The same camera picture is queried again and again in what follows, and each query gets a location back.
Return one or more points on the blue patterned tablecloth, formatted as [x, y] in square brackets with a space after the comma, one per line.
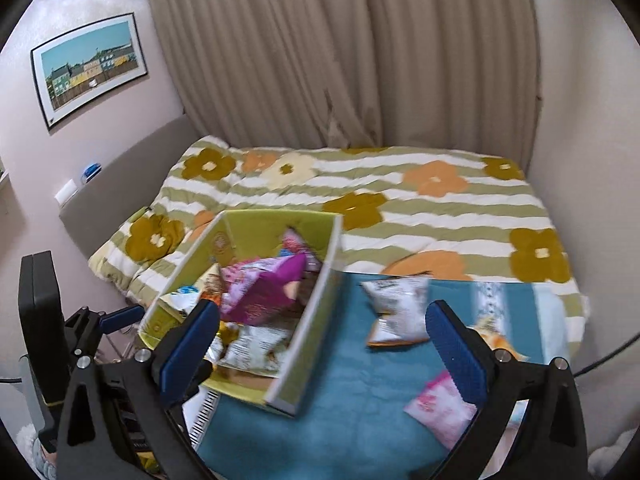
[350, 390]

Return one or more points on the striped floral blanket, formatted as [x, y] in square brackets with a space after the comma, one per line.
[400, 200]

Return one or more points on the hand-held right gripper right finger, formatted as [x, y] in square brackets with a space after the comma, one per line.
[457, 347]

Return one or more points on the beige curtain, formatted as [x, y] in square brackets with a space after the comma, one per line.
[350, 50]

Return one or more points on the blue and white small device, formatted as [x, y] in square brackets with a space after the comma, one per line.
[91, 171]

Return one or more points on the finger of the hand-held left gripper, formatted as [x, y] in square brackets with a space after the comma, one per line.
[125, 316]

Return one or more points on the pile of mixed snack bags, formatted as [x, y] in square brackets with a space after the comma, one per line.
[250, 345]

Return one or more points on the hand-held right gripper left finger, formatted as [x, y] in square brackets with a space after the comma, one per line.
[192, 347]

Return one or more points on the framed wall poster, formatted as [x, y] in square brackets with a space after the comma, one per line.
[90, 67]

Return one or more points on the white snack packet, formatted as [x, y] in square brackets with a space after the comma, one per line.
[397, 305]

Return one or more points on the grey padded headboard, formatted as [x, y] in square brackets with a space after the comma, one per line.
[130, 175]

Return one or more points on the yellow-green cardboard box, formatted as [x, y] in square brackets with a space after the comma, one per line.
[310, 320]

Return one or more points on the purple snack packet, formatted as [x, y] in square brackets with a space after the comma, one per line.
[265, 285]

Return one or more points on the pink snack packet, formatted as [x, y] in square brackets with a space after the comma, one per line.
[440, 410]

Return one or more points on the orange snack packet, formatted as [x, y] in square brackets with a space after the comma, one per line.
[500, 342]

